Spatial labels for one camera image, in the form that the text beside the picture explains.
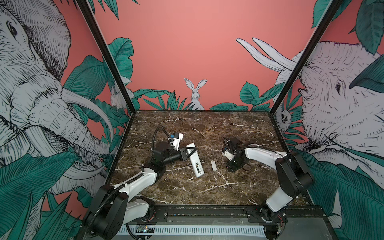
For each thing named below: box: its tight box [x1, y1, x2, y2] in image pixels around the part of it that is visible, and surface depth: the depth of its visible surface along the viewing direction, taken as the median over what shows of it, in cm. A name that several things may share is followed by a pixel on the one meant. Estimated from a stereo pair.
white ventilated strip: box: [117, 226, 266, 235], surface depth 71 cm
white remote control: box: [185, 142, 205, 178], surface depth 78 cm
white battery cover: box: [211, 160, 217, 171], surface depth 92 cm
